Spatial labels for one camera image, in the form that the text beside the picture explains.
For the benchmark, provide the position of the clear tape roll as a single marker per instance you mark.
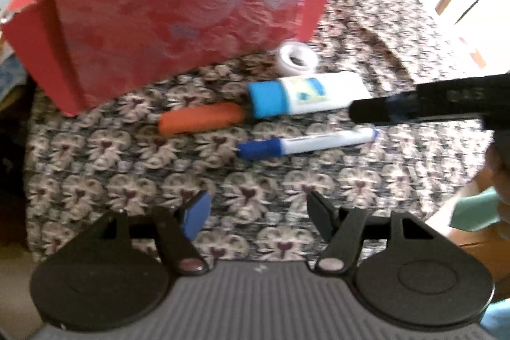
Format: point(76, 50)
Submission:
point(297, 59)

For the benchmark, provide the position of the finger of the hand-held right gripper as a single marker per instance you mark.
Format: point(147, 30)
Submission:
point(418, 101)

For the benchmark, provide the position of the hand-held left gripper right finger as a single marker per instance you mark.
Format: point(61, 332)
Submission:
point(321, 216)

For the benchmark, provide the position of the floral printed tablecloth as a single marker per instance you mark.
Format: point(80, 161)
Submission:
point(255, 180)

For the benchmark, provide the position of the red cardboard box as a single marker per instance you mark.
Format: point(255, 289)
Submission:
point(167, 21)

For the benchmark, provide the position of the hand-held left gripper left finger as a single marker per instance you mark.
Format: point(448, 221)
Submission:
point(196, 215)

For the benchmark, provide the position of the orange marker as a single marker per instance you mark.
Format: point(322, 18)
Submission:
point(199, 119)

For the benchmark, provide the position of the person's right forearm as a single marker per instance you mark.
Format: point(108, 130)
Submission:
point(476, 210)

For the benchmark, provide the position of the white glue stick blue cap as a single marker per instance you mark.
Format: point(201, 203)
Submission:
point(306, 93)

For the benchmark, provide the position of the blue whiteboard marker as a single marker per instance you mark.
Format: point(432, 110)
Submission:
point(303, 144)

